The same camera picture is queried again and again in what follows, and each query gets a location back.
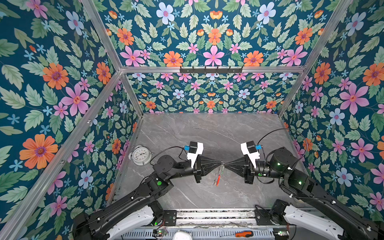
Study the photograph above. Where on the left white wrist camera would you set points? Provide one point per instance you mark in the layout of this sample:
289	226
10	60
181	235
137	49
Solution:
194	149

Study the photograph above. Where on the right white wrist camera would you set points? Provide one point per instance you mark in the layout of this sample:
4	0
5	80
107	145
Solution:
252	151

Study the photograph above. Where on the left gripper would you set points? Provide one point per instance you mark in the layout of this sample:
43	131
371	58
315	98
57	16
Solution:
203	164

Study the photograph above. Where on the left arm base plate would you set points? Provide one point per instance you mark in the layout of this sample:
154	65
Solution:
167	218

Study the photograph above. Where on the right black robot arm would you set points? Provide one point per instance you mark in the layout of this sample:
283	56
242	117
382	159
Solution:
341	223

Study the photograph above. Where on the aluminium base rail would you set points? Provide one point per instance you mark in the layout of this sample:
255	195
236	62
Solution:
223	218

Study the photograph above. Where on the orange handled screwdriver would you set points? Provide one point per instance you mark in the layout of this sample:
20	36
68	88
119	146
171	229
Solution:
244	234

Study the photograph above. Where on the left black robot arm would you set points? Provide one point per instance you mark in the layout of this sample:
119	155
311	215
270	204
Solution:
140	207

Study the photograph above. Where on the small circuit board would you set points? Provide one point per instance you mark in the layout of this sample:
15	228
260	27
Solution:
159	233

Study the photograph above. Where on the white round alarm clock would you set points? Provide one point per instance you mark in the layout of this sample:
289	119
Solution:
140	156

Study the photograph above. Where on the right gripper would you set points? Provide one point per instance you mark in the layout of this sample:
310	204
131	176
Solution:
246	169

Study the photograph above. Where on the black hook rail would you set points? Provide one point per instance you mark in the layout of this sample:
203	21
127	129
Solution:
210	70

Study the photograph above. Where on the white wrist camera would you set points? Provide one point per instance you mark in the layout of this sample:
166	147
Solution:
194	149
252	151

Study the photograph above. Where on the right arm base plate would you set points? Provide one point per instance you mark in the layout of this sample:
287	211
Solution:
264	218

